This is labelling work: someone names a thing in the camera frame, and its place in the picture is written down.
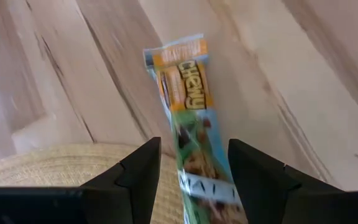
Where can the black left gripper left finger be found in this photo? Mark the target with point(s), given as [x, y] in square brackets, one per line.
[89, 205]

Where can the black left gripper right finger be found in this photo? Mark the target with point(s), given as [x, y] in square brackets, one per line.
[275, 199]

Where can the orange chewy granola bar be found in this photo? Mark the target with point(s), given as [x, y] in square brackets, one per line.
[194, 93]

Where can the round woven straw placemat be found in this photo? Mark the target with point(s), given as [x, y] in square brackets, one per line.
[57, 165]

